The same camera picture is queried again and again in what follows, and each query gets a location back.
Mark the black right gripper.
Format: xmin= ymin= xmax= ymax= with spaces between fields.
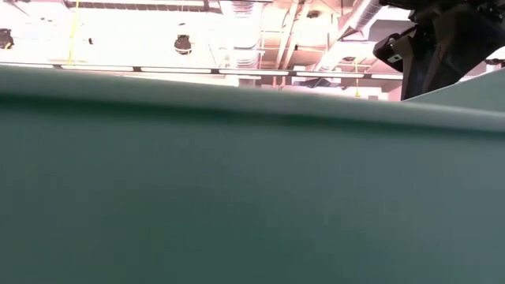
xmin=379 ymin=0 xmax=505 ymax=101

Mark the green table mat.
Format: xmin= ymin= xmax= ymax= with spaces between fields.
xmin=0 ymin=64 xmax=505 ymax=284

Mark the silver corrugated air duct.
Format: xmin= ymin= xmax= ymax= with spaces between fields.
xmin=220 ymin=0 xmax=265 ymax=70

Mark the black hanging ceiling fixture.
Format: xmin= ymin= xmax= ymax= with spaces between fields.
xmin=174 ymin=34 xmax=193 ymax=56
xmin=0 ymin=28 xmax=15 ymax=50

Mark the yellow cable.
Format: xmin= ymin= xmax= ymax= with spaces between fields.
xmin=353 ymin=58 xmax=362 ymax=99
xmin=67 ymin=0 xmax=80 ymax=65

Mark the grey ventilation unit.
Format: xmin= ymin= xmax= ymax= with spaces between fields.
xmin=368 ymin=17 xmax=413 ymax=36

